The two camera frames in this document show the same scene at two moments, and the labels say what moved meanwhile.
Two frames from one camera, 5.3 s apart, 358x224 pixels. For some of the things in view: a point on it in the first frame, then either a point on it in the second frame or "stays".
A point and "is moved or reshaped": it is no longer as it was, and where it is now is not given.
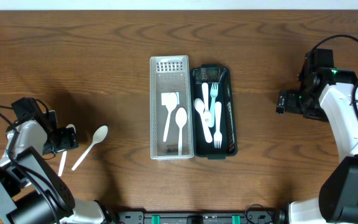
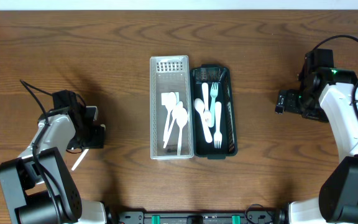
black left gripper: x=66 y=139 to x=95 y=137
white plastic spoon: x=64 y=152 is moved or reshaped
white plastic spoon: x=199 y=107 stays
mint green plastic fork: x=213 y=93 stays
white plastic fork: x=217 y=136 stays
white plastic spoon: x=171 y=103 stays
